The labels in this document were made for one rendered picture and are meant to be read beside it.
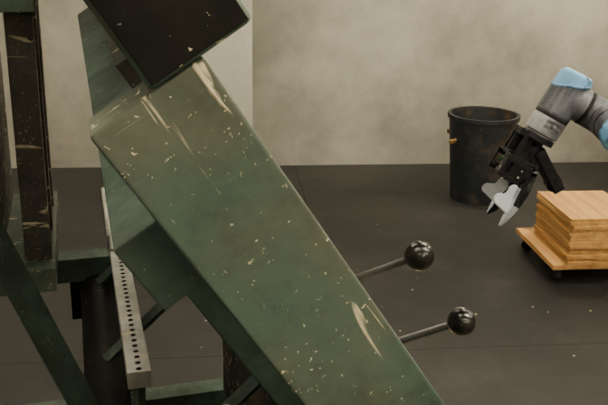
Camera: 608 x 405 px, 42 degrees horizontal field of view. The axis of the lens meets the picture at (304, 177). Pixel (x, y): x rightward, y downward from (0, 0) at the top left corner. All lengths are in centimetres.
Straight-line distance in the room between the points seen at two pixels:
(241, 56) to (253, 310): 448
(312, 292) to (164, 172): 18
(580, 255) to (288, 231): 415
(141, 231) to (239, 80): 447
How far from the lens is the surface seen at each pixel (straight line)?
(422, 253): 100
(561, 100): 178
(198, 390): 328
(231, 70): 518
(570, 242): 474
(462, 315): 107
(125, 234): 76
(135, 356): 183
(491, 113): 628
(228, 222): 68
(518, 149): 179
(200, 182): 67
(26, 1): 214
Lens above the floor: 192
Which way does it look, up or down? 17 degrees down
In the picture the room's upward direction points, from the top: 1 degrees clockwise
